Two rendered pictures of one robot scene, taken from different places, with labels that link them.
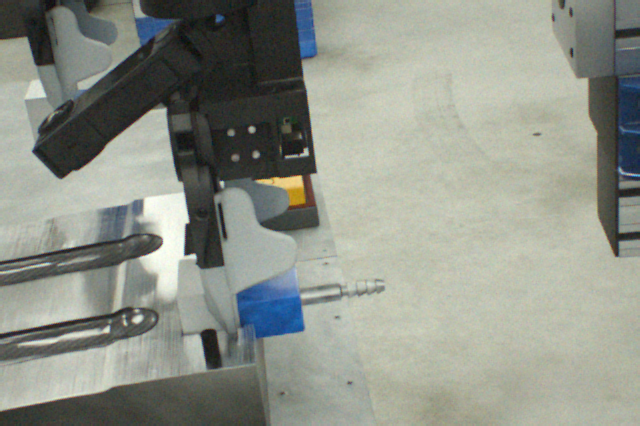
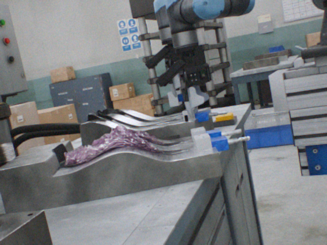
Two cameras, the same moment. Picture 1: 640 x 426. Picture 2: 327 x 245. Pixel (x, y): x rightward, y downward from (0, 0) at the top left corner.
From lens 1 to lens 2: 0.68 m
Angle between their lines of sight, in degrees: 27
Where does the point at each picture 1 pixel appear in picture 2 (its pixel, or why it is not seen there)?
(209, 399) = (185, 128)
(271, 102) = (197, 68)
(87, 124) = (165, 75)
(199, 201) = (183, 87)
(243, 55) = (193, 60)
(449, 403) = (317, 230)
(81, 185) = not seen: hidden behind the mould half
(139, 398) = (171, 128)
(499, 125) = not seen: outside the picture
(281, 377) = not seen: hidden behind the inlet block
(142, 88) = (174, 67)
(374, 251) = (303, 192)
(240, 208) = (192, 90)
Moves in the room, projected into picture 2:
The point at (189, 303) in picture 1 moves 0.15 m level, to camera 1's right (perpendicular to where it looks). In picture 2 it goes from (184, 113) to (233, 105)
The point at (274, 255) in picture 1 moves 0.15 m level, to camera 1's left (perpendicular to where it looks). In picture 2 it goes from (199, 100) to (152, 107)
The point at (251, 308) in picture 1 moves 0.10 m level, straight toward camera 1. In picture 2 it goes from (197, 115) to (191, 120)
